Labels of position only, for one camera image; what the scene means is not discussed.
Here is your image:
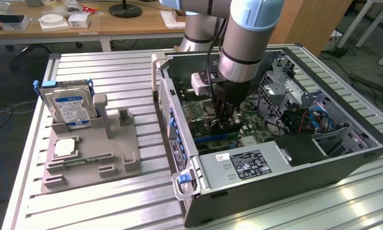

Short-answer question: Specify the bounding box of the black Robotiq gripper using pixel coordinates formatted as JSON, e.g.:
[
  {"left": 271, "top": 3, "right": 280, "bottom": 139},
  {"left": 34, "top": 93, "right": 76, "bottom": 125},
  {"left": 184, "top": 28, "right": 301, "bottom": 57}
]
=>
[{"left": 211, "top": 80, "right": 252, "bottom": 113}]

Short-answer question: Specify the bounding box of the CPU socket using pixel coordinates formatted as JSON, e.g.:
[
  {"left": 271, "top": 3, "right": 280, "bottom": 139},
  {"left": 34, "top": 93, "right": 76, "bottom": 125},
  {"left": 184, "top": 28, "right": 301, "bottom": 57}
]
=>
[{"left": 200, "top": 100, "right": 216, "bottom": 118}]

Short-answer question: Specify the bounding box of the green motherboard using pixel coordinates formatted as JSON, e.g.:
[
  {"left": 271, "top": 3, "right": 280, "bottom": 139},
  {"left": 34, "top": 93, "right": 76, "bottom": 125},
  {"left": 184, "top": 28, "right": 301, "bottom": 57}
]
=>
[{"left": 174, "top": 79, "right": 275, "bottom": 154}]

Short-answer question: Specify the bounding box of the perforated metal disk bay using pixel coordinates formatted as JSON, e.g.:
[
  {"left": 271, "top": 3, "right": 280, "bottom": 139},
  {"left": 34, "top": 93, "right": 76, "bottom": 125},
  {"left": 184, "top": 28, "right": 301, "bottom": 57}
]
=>
[{"left": 256, "top": 56, "right": 309, "bottom": 103}]

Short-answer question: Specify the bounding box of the blue expansion slot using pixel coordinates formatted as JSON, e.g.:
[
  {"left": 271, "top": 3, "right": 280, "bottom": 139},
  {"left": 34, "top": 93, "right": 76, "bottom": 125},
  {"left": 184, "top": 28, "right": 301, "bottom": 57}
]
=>
[{"left": 192, "top": 133, "right": 231, "bottom": 145}]

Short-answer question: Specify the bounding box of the silver chipset heatsink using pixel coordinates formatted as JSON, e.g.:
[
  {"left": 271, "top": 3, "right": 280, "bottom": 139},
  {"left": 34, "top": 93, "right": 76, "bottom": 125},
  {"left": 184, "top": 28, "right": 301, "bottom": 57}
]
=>
[{"left": 238, "top": 137, "right": 259, "bottom": 147}]

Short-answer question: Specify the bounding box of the black plastic shroud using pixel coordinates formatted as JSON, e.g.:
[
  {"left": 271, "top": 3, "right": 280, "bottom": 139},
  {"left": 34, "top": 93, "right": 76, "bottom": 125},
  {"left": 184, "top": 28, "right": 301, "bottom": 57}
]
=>
[{"left": 272, "top": 132, "right": 328, "bottom": 168}]

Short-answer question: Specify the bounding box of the grey power supply unit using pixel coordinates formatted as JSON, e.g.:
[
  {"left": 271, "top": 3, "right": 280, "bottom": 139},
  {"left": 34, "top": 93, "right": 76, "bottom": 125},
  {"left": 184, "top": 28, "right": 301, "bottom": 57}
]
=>
[{"left": 195, "top": 140, "right": 291, "bottom": 189}]

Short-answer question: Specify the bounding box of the white paper stack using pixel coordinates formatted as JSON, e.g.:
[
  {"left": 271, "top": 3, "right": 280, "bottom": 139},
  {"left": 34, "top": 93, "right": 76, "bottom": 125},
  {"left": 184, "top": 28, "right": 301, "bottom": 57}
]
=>
[{"left": 159, "top": 10, "right": 187, "bottom": 30}]

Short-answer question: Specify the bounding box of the black power brick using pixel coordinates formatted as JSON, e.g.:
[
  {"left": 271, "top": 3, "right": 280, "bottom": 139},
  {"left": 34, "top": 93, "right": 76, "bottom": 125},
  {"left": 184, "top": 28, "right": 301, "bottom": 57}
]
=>
[{"left": 329, "top": 47, "right": 348, "bottom": 58}]

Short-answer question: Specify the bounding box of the wooden cabinet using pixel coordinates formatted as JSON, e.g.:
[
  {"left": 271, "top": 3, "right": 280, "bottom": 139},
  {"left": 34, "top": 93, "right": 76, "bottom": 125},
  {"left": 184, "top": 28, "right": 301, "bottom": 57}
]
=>
[{"left": 269, "top": 0, "right": 353, "bottom": 58}]

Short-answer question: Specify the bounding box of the open black PC case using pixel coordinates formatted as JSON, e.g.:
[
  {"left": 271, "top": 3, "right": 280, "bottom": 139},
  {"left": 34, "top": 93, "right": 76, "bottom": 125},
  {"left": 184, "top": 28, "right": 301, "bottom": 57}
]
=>
[{"left": 148, "top": 46, "right": 383, "bottom": 228}]

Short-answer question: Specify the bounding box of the grey printed parts rack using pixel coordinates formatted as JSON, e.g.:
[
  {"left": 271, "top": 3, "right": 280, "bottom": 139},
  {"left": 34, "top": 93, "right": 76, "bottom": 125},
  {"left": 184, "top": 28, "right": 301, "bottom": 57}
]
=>
[{"left": 41, "top": 94, "right": 143, "bottom": 195}]

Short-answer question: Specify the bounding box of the black chair base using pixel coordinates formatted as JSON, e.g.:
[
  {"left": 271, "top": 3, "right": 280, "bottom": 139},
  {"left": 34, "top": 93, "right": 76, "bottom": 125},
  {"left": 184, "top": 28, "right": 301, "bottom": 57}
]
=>
[
  {"left": 347, "top": 72, "right": 383, "bottom": 97},
  {"left": 5, "top": 42, "right": 83, "bottom": 70}
]

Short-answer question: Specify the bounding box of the wooden desk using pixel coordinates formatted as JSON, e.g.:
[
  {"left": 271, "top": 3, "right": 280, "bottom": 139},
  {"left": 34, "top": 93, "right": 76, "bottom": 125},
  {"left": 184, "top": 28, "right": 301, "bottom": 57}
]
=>
[{"left": 0, "top": 0, "right": 191, "bottom": 46}]

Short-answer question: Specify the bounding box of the black round lamp base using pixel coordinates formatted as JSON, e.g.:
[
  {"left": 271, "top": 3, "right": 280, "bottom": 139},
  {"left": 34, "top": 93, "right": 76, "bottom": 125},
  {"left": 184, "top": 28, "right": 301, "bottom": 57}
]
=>
[{"left": 108, "top": 0, "right": 143, "bottom": 19}]

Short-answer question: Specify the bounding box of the hard disk in blue caddy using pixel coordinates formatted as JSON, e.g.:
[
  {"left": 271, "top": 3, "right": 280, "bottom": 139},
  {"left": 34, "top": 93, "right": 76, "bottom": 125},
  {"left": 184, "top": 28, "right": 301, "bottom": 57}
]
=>
[{"left": 31, "top": 78, "right": 95, "bottom": 132}]

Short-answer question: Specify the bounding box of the silver CPU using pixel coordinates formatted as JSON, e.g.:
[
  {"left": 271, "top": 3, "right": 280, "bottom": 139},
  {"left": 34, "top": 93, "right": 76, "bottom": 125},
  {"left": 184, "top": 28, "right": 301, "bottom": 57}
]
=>
[{"left": 53, "top": 138, "right": 76, "bottom": 158}]

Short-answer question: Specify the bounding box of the small white box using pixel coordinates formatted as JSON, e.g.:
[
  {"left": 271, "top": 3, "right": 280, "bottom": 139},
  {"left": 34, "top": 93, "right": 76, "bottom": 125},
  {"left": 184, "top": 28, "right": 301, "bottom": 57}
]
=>
[{"left": 66, "top": 12, "right": 91, "bottom": 28}]

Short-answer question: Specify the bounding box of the white round printed part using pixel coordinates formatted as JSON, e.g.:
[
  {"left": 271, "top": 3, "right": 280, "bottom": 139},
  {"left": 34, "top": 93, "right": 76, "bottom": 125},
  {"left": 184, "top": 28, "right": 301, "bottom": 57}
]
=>
[{"left": 38, "top": 13, "right": 70, "bottom": 32}]

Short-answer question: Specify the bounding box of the white box with black top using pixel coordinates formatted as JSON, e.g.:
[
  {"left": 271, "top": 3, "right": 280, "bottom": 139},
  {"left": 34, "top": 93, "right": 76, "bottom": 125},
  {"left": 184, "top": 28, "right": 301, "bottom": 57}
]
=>
[{"left": 0, "top": 14, "right": 30, "bottom": 32}]

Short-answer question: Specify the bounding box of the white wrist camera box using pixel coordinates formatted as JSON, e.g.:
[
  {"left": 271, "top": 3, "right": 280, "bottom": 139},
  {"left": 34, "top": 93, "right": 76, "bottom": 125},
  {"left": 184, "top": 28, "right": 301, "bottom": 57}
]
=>
[{"left": 190, "top": 72, "right": 212, "bottom": 96}]

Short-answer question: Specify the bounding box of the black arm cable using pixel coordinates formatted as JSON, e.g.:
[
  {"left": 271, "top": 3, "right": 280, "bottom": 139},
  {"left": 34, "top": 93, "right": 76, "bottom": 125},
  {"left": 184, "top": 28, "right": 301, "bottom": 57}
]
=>
[{"left": 206, "top": 16, "right": 227, "bottom": 102}]

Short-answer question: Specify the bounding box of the red wire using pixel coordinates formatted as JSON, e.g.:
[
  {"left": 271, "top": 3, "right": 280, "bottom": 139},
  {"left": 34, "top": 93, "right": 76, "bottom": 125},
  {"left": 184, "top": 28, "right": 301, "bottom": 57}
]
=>
[{"left": 297, "top": 109, "right": 307, "bottom": 133}]

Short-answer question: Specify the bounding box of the blue data wire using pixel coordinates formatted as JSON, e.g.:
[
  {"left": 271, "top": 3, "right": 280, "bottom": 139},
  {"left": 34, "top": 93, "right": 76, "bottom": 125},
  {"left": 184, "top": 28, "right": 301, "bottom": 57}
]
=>
[{"left": 308, "top": 108, "right": 335, "bottom": 132}]

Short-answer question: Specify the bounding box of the grey metal bay bracket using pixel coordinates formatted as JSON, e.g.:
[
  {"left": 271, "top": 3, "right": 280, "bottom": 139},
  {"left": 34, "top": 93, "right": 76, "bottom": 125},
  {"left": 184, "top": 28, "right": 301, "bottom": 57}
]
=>
[{"left": 311, "top": 126, "right": 368, "bottom": 159}]

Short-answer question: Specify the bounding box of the white table frame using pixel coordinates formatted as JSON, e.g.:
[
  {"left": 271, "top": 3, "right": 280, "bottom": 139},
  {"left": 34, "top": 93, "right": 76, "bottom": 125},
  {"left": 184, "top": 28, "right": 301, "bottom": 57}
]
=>
[{"left": 335, "top": 0, "right": 383, "bottom": 66}]

